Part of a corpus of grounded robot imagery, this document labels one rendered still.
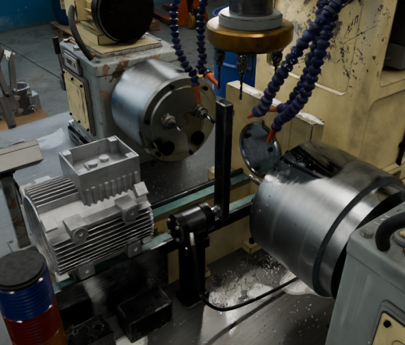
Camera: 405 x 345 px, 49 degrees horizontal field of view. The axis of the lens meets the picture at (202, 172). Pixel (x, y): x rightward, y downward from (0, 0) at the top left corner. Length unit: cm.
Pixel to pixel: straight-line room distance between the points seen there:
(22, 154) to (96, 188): 29
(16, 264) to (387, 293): 47
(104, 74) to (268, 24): 56
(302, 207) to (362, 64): 38
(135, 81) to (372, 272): 79
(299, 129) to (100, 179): 45
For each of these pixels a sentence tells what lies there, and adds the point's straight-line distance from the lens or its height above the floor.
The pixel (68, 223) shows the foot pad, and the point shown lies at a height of 107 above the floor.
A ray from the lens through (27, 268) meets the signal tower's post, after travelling 52.
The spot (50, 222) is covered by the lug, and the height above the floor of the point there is 108.
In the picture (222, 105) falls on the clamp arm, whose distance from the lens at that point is 78.
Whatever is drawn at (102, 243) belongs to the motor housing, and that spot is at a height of 102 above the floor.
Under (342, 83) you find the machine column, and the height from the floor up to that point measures 120.
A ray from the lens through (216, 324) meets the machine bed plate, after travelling 98.
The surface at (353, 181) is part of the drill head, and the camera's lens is 77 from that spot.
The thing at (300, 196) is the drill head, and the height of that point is 113.
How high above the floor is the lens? 156
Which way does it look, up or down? 32 degrees down
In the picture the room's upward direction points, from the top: straight up
